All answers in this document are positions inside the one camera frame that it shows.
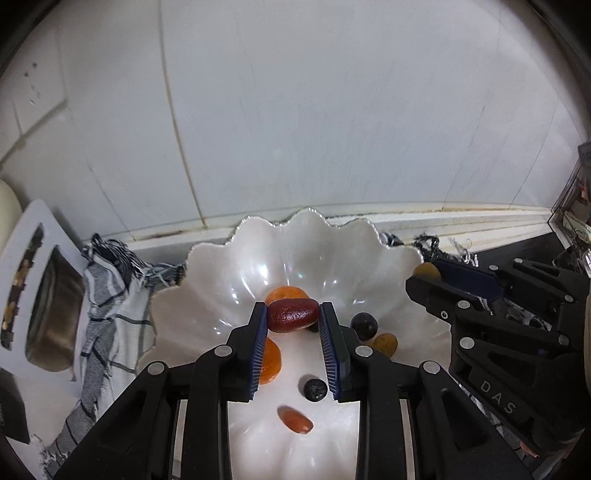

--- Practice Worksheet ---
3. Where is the right human hand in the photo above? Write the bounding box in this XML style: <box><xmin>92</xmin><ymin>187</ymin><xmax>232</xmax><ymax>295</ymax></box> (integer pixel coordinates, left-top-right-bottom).
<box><xmin>519</xmin><ymin>441</ymin><xmax>538</xmax><ymax>458</ymax></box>

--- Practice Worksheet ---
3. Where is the red date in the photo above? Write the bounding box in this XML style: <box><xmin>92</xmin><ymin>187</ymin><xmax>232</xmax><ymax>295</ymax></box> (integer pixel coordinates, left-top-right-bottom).
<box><xmin>267</xmin><ymin>298</ymin><xmax>320</xmax><ymax>333</ymax></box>
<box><xmin>277</xmin><ymin>406</ymin><xmax>314</xmax><ymax>435</ymax></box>

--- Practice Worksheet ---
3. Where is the orange mandarin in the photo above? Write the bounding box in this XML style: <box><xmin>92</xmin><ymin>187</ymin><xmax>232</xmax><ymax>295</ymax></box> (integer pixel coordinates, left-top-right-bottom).
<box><xmin>264</xmin><ymin>285</ymin><xmax>308</xmax><ymax>305</ymax></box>
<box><xmin>259</xmin><ymin>338</ymin><xmax>283</xmax><ymax>385</ymax></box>

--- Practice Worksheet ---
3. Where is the white scalloped ceramic bowl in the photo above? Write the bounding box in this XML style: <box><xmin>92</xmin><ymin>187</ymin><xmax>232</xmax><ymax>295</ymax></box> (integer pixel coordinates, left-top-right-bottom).
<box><xmin>139</xmin><ymin>210</ymin><xmax>451</xmax><ymax>479</ymax></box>

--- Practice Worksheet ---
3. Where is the grey checked kitchen towel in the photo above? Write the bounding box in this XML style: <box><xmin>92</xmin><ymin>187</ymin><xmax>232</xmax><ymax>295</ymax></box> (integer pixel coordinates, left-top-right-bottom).
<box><xmin>41</xmin><ymin>232</ymin><xmax>482</xmax><ymax>480</ymax></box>

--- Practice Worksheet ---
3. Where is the black knife block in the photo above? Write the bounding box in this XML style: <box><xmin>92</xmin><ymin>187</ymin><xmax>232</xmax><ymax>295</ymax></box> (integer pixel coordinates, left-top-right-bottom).
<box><xmin>0</xmin><ymin>369</ymin><xmax>30</xmax><ymax>444</ymax></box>

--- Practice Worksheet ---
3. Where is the white wall socket strip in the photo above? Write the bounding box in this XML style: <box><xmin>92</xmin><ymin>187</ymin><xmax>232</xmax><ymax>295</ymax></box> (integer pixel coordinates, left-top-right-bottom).
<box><xmin>1</xmin><ymin>25</ymin><xmax>66</xmax><ymax>157</ymax></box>

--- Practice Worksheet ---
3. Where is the black wire spice rack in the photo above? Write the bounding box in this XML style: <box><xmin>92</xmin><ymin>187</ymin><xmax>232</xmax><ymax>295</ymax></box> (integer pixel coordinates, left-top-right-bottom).
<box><xmin>549</xmin><ymin>141</ymin><xmax>590</xmax><ymax>276</ymax></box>

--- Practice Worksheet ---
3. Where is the dark grape large front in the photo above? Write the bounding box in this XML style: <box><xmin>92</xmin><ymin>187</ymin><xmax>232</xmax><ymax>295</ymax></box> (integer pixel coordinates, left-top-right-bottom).
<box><xmin>349</xmin><ymin>312</ymin><xmax>379</xmax><ymax>342</ymax></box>

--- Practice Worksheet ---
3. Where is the tan longan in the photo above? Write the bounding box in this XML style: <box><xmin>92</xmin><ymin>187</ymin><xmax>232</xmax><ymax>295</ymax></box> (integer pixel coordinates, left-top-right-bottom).
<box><xmin>413</xmin><ymin>262</ymin><xmax>442</xmax><ymax>282</ymax></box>
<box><xmin>370</xmin><ymin>332</ymin><xmax>399</xmax><ymax>358</ymax></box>

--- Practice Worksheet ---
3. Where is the cream ceramic teapot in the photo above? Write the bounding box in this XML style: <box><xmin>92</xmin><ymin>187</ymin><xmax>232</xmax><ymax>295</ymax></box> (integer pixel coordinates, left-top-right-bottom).
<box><xmin>0</xmin><ymin>180</ymin><xmax>22</xmax><ymax>251</ymax></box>

